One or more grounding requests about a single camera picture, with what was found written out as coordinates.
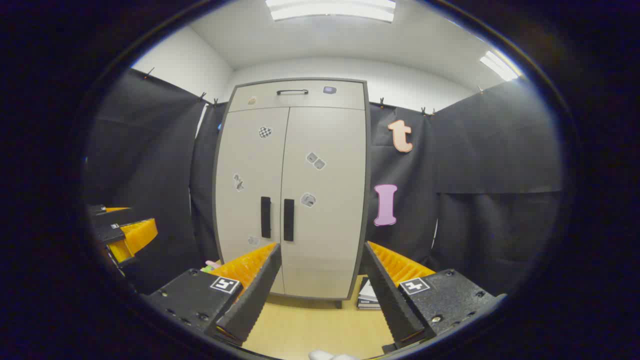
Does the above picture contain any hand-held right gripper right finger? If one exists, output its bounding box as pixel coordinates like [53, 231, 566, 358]
[361, 241, 506, 353]

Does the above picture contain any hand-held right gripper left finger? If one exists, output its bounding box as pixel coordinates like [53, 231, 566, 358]
[142, 243, 282, 347]

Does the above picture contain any grey double-door shoe cabinet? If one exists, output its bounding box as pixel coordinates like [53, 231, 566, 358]
[212, 77, 372, 308]

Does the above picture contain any black door handle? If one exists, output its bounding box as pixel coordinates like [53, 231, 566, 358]
[260, 196, 272, 239]
[283, 198, 295, 242]

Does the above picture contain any cabinet door with box stickers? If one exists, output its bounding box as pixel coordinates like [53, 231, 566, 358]
[280, 106, 368, 300]

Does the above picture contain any cabinet door with checkered sticker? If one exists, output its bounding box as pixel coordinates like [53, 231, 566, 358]
[215, 107, 290, 296]

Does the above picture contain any grey cabinet drawer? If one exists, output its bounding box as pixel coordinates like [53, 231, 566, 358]
[227, 80, 367, 113]

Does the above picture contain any stack of books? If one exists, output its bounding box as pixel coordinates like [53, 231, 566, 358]
[356, 276, 383, 311]

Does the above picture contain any black backdrop cloth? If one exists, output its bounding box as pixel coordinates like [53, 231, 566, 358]
[85, 67, 566, 296]

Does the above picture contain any small ceiling light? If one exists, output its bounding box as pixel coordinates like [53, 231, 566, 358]
[480, 50, 521, 82]

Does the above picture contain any long ceiling light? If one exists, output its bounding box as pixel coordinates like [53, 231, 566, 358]
[265, 0, 397, 23]

